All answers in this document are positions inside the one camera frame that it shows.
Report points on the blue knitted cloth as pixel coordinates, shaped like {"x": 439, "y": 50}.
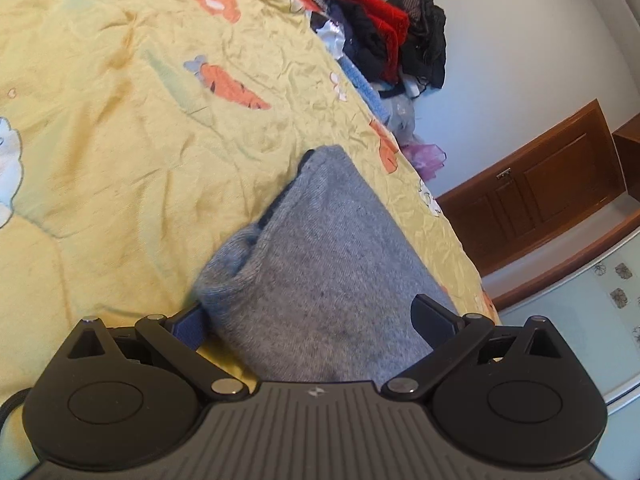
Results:
{"x": 365, "y": 87}

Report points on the navy garment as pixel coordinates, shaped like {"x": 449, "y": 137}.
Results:
{"x": 362, "y": 45}

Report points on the grey knitted sequin sweater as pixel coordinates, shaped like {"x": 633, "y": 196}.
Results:
{"x": 320, "y": 270}

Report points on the clear plastic bag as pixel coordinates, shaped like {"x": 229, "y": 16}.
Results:
{"x": 402, "y": 117}

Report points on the wooden door frame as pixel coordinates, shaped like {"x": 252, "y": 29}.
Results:
{"x": 627, "y": 160}

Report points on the wooden door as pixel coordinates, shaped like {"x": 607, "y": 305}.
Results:
{"x": 540, "y": 190}

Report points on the flower print wardrobe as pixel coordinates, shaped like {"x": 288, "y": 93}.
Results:
{"x": 585, "y": 320}

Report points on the pink mesh bag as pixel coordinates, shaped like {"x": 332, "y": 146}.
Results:
{"x": 425, "y": 157}

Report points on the yellow printed quilt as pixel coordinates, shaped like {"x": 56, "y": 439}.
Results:
{"x": 125, "y": 135}

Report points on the red garment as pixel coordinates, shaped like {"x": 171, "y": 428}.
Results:
{"x": 375, "y": 15}

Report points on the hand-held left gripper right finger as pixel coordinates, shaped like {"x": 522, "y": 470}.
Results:
{"x": 432, "y": 322}

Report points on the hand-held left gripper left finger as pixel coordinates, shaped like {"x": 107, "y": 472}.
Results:
{"x": 189, "y": 327}

